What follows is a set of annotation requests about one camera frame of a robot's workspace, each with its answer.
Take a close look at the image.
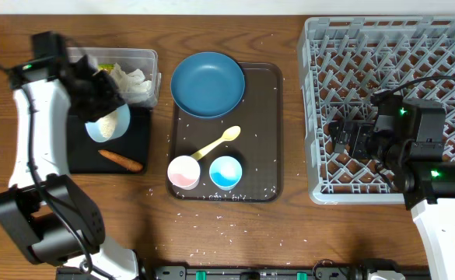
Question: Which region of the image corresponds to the black waste tray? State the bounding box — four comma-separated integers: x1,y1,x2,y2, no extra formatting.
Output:
67,107,151,174

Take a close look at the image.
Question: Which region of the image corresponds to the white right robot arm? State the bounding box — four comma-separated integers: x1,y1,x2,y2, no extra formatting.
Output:
329,79,455,279

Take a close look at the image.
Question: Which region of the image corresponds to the orange carrot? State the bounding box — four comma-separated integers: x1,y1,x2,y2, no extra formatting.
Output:
98,149,144,173

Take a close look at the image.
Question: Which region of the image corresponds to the dark blue plate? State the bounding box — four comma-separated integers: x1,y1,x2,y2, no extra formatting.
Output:
170,52,246,119

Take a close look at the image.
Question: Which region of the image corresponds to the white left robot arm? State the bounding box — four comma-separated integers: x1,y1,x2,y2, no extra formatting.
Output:
0,31,144,279

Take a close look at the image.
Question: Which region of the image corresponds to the pink cup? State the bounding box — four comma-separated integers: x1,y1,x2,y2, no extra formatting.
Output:
167,156,201,190

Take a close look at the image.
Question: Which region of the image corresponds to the yellow plastic spoon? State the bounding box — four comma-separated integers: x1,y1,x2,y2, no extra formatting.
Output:
191,126,241,161

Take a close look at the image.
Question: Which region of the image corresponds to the white paper tissue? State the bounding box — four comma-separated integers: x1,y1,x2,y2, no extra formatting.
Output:
110,63,156,107

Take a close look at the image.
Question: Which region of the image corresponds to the light blue bowl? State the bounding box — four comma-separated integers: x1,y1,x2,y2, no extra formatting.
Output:
85,104,131,143

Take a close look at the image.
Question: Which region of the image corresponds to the yellow green snack wrapper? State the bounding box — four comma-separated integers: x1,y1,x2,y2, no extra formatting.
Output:
98,64,114,73

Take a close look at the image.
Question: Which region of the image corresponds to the white rice pile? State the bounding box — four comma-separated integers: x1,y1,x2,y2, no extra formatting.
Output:
97,111,118,139

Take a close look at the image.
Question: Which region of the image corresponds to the grey dishwasher rack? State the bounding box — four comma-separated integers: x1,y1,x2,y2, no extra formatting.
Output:
297,16,455,205

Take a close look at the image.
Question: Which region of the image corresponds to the dark brown serving tray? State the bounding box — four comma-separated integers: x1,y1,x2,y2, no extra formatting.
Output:
166,62,283,203

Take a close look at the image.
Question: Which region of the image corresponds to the clear plastic waste bin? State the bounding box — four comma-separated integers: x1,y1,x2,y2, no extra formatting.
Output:
68,47,161,108

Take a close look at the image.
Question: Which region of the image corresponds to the black rail with green clips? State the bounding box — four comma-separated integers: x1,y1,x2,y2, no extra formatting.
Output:
54,259,430,280

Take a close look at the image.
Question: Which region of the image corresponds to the blue cup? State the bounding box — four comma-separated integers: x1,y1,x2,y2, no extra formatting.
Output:
208,156,243,191

